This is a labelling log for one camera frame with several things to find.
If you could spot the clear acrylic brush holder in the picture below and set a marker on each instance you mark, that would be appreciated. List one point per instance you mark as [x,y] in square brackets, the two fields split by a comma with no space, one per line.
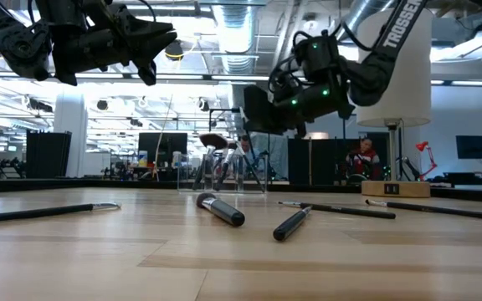
[224,110]

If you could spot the black office desk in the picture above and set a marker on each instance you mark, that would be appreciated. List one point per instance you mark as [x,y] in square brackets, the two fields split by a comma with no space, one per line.
[475,175]

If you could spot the black ceiling device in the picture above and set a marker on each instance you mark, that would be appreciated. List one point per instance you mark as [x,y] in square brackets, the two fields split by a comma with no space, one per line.
[174,50]

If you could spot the silver ceiling duct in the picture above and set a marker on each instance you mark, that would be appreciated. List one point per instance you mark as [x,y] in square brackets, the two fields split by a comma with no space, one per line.
[237,25]
[362,16]

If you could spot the white building column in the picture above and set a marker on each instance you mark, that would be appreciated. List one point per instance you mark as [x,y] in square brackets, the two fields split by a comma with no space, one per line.
[70,138]

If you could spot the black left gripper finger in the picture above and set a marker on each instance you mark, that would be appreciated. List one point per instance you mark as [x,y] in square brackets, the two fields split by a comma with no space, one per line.
[149,50]
[145,29]

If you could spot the black tripod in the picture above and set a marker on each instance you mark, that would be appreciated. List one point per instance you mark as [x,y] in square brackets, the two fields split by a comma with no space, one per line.
[410,167]

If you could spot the person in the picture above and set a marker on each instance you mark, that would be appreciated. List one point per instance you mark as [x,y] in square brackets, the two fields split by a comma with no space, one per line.
[363,161]
[246,145]

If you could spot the black cabinet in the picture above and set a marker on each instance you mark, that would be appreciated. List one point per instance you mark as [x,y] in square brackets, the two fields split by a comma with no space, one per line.
[48,154]

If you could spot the dark wall monitor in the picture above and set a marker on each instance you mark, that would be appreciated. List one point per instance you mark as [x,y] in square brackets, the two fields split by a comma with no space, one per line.
[473,147]

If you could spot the thick round powder brush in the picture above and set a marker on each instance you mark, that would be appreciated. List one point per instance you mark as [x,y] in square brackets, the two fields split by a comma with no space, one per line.
[224,211]

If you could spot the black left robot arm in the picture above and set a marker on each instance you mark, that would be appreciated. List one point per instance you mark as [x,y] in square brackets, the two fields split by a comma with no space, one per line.
[15,46]

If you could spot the black partition panel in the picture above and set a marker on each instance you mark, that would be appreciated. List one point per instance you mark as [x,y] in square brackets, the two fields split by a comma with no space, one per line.
[324,163]

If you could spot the black aluminium table frame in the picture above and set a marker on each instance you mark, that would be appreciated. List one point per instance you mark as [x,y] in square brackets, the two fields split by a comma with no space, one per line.
[78,185]

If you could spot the white shade wooden base lamp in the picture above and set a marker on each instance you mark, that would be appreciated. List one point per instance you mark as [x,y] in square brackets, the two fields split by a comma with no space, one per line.
[408,83]

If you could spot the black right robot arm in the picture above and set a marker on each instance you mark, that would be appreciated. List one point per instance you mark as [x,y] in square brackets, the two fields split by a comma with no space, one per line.
[396,29]

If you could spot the long silver-ferrule makeup brush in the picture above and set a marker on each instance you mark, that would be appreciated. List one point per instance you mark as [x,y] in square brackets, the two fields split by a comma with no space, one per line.
[36,213]

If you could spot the red desk lamp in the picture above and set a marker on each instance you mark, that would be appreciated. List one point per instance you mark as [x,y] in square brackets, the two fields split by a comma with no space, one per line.
[422,146]

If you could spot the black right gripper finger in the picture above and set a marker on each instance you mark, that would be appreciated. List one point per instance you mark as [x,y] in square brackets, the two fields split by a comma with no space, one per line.
[293,127]
[259,110]

